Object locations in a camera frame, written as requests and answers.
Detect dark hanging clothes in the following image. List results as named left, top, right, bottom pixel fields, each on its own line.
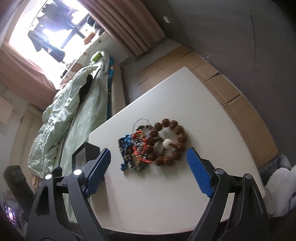
left=28, top=1, right=77, bottom=63

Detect black jewelry box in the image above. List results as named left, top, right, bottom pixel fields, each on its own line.
left=72, top=142, right=100, bottom=171

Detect thin silver bangle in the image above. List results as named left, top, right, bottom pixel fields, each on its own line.
left=132, top=118, right=151, bottom=133

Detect bed with green sheet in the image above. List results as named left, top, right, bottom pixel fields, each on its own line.
left=31, top=51, right=126, bottom=186

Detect white fluffy slipper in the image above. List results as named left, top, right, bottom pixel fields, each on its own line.
left=263, top=166, right=295, bottom=218

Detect flattened cardboard sheets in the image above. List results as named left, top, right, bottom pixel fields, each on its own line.
left=136, top=45, right=280, bottom=168

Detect patterned pillow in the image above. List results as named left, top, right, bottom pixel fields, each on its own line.
left=61, top=32, right=109, bottom=85

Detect large brown bead bracelet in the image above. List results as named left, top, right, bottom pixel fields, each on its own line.
left=147, top=118, right=188, bottom=166

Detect right pink curtain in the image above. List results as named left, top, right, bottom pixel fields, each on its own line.
left=79, top=0, right=165, bottom=57

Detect green tissue pack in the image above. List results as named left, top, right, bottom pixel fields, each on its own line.
left=90, top=51, right=102, bottom=63

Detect pink curtain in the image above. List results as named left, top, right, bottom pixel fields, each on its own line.
left=1, top=42, right=57, bottom=110
left=79, top=0, right=165, bottom=57

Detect light green duvet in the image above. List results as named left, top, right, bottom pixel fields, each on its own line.
left=28, top=66, right=97, bottom=178

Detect black garment on bed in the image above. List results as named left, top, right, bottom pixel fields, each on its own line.
left=79, top=74, right=93, bottom=102

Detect left pink curtain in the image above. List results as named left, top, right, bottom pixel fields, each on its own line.
left=1, top=42, right=57, bottom=110

